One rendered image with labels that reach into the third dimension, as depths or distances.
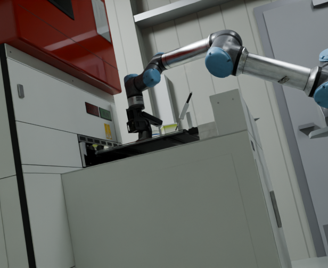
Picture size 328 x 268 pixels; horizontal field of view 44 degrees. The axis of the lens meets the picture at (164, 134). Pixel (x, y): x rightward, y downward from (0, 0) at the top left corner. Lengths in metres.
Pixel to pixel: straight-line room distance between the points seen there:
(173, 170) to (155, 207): 0.13
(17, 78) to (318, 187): 2.68
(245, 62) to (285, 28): 2.16
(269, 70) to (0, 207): 1.02
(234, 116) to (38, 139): 0.62
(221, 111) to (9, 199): 0.68
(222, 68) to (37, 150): 0.74
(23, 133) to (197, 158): 0.52
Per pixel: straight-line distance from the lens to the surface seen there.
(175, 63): 1.83
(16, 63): 1.35
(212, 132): 1.46
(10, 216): 1.25
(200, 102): 3.65
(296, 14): 3.75
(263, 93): 3.60
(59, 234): 1.32
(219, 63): 1.55
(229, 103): 1.28
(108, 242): 1.32
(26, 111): 1.31
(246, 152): 1.20
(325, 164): 3.49
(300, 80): 1.56
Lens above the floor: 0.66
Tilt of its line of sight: 10 degrees up
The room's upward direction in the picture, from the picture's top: 12 degrees counter-clockwise
